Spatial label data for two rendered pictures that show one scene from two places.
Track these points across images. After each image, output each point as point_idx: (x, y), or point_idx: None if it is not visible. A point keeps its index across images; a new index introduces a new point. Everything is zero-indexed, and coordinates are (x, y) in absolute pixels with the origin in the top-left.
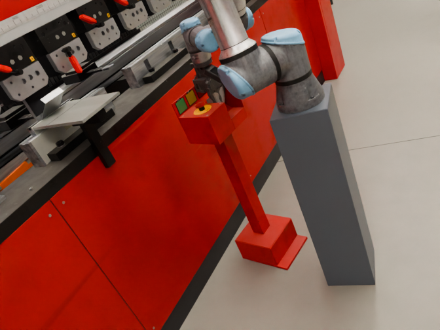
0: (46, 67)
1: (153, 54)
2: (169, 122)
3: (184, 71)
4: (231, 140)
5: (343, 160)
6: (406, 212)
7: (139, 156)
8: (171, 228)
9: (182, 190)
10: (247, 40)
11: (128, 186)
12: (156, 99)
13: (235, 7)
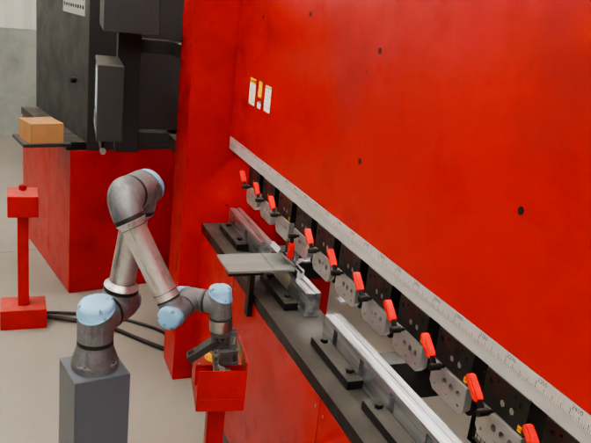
0: None
1: (343, 340)
2: (279, 373)
3: (305, 373)
4: (207, 411)
5: (61, 417)
6: None
7: (259, 344)
8: (248, 416)
9: (261, 421)
10: (108, 279)
11: (249, 344)
12: (281, 342)
13: (114, 257)
